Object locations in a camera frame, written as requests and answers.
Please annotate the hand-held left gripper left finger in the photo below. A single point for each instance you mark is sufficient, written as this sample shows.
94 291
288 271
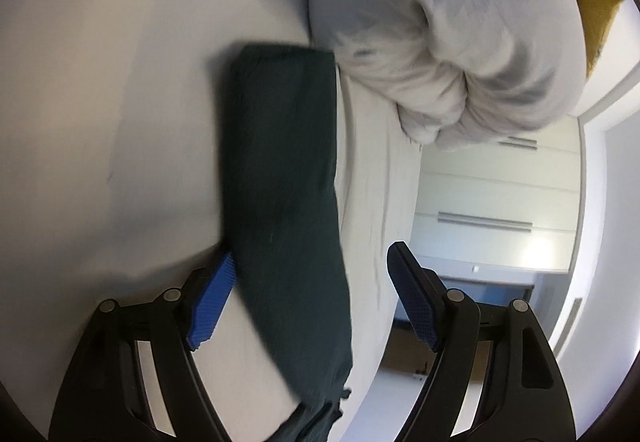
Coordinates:
212 303

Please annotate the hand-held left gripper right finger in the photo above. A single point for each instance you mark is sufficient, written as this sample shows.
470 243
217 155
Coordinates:
417 308

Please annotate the dark green garment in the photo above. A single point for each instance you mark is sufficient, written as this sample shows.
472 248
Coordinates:
285 197

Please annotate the white wardrobe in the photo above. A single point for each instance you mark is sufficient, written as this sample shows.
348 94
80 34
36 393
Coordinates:
500 182

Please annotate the white bed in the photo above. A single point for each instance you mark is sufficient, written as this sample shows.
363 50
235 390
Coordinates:
125 97

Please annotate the white pillow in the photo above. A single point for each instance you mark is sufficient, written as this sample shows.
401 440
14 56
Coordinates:
440 22

